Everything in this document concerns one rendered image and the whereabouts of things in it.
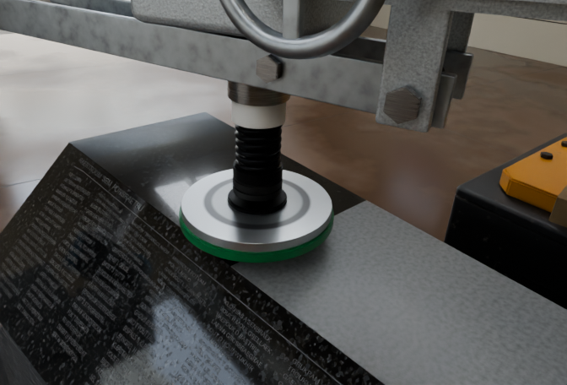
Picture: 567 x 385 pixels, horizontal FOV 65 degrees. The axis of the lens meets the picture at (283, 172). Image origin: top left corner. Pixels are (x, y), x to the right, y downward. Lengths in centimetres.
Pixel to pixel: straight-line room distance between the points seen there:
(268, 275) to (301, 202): 12
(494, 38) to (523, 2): 687
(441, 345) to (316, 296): 15
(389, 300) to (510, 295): 16
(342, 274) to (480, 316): 17
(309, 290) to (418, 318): 13
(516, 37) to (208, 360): 674
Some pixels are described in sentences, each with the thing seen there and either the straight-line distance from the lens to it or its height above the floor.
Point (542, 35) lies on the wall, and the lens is 694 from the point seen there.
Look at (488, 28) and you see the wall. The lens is 730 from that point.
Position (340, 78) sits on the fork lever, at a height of 108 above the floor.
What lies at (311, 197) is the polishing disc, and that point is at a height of 88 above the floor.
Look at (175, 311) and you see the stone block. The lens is 65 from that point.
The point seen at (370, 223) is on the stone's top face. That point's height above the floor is 82.
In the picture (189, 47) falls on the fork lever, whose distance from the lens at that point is 55.
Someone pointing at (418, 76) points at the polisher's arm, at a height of 110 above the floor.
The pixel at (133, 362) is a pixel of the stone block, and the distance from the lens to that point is 68.
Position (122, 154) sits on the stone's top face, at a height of 82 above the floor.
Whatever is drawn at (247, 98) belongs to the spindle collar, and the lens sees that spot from 54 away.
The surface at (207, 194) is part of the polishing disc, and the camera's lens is 65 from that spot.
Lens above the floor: 120
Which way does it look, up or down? 27 degrees down
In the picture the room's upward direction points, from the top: 3 degrees clockwise
